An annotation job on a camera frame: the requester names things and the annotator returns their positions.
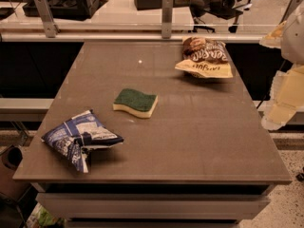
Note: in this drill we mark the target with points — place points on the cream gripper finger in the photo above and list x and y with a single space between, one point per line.
273 38
287 96

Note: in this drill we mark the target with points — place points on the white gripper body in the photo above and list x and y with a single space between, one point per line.
294 42

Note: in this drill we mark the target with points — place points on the brown and yellow chip bag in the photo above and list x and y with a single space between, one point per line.
204 58

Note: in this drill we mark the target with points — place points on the blue and white chip bag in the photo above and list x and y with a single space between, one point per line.
77 137

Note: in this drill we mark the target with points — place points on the green plastic bag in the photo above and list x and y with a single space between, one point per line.
40 217

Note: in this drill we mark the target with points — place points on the green and yellow sponge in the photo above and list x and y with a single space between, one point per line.
135 103

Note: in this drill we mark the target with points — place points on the black box on counter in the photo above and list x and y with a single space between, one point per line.
74 9

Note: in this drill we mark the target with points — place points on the table drawer front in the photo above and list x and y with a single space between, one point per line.
152 206

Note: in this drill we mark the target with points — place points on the brown bin with black hole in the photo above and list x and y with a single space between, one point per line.
11 190

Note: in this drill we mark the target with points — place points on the right metal rail bracket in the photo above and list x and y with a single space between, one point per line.
292 6

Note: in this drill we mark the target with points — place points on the metal rail bracket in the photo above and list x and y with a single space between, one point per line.
45 14
292 6
166 18

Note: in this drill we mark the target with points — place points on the middle metal rail bracket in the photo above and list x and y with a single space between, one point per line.
166 18

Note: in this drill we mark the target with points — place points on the left metal rail bracket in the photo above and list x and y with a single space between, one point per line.
45 14

